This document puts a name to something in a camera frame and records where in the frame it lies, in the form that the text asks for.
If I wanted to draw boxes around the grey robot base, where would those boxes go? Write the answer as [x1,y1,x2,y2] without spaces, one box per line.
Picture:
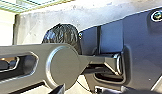
[77,7,162,94]

